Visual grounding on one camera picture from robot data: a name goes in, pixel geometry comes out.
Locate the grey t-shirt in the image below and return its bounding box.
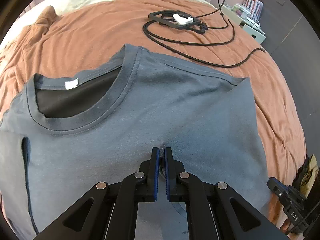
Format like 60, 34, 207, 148
1, 44, 271, 239

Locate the right hand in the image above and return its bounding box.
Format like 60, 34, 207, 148
280, 219, 293, 235

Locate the folded black garment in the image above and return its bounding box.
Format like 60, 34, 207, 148
292, 156, 310, 191

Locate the folded mustard garment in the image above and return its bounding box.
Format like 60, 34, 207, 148
300, 154, 319, 198

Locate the orange-brown blanket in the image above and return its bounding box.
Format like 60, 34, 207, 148
0, 0, 307, 228

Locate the white bedside drawer cabinet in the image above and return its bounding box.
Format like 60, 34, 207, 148
222, 5, 266, 44

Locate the black cable with device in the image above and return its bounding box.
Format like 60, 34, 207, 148
142, 0, 267, 68

